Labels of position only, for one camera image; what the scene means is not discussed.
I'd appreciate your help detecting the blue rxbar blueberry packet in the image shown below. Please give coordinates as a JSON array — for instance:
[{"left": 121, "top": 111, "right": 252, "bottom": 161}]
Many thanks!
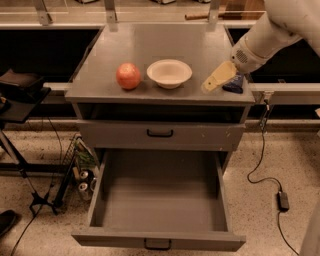
[{"left": 222, "top": 73, "right": 244, "bottom": 94}]

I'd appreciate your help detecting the closed grey top drawer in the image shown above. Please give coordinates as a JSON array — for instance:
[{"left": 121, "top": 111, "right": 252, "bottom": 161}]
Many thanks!
[{"left": 78, "top": 120, "right": 245, "bottom": 151}]

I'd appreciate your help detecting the black power cable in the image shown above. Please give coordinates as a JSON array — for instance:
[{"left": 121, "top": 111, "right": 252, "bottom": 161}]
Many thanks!
[{"left": 246, "top": 99, "right": 301, "bottom": 256}]

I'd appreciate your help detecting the open grey middle drawer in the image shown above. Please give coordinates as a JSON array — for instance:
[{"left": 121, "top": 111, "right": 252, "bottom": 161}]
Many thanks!
[{"left": 72, "top": 149, "right": 246, "bottom": 251}]

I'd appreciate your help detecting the black shoe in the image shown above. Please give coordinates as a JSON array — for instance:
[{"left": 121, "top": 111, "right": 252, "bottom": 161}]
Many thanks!
[{"left": 0, "top": 210, "right": 17, "bottom": 236}]

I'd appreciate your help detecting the metal rail frame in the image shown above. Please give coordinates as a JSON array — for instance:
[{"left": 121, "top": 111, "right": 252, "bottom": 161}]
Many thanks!
[{"left": 0, "top": 0, "right": 265, "bottom": 29}]

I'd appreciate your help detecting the red apple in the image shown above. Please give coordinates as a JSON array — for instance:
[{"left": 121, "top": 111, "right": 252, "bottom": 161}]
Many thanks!
[{"left": 116, "top": 63, "right": 141, "bottom": 90}]

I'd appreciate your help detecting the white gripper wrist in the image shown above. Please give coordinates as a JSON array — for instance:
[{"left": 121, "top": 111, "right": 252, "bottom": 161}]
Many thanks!
[{"left": 201, "top": 35, "right": 267, "bottom": 93}]

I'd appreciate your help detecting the black power adapter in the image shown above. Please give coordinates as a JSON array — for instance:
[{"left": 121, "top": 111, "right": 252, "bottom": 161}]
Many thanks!
[{"left": 277, "top": 191, "right": 289, "bottom": 212}]

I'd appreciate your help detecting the wooden hammer handle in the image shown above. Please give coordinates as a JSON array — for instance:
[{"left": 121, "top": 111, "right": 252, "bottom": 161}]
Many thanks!
[{"left": 184, "top": 12, "right": 226, "bottom": 20}]

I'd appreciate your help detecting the white paper bowl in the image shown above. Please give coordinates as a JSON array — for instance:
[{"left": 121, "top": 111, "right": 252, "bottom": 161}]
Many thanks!
[{"left": 147, "top": 59, "right": 192, "bottom": 89}]

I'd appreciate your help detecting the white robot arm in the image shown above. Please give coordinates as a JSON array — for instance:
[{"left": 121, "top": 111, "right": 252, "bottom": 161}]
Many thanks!
[{"left": 201, "top": 0, "right": 320, "bottom": 93}]

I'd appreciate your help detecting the grey wooden drawer cabinet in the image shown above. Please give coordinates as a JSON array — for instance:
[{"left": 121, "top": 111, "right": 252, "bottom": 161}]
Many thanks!
[{"left": 66, "top": 23, "right": 254, "bottom": 165}]

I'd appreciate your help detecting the black tripod stand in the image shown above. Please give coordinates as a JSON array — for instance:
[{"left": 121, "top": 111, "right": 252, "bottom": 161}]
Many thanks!
[{"left": 0, "top": 87, "right": 57, "bottom": 216}]

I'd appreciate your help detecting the black bag on stand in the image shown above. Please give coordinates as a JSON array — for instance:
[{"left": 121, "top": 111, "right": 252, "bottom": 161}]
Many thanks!
[{"left": 0, "top": 69, "right": 44, "bottom": 103}]

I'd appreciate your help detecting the wire basket with cans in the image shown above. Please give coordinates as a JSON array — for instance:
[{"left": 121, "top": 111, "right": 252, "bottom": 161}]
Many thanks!
[{"left": 53, "top": 134, "right": 98, "bottom": 207}]

